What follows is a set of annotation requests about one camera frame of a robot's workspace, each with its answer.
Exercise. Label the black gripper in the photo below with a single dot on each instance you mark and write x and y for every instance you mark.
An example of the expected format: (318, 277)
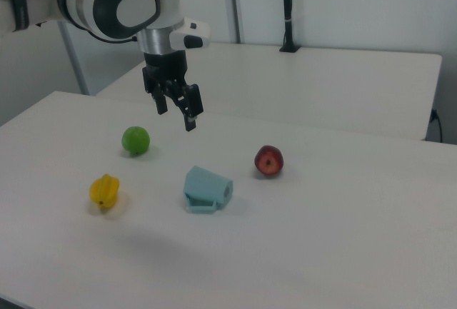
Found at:
(165, 70)

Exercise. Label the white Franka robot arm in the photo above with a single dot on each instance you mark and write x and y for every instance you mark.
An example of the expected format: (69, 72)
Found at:
(118, 2)

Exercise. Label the light blue mug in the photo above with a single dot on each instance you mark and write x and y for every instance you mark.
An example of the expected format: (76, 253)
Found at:
(208, 190)

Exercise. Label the red apple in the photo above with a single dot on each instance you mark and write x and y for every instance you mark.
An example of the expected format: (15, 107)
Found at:
(268, 159)

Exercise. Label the yellow star fruit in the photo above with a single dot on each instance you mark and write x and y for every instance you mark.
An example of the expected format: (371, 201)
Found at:
(104, 189)

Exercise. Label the white rear table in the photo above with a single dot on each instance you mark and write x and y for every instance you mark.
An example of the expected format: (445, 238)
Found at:
(303, 84)

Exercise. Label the black pole with clamp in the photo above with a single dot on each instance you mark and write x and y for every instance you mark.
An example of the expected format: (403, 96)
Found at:
(287, 9)

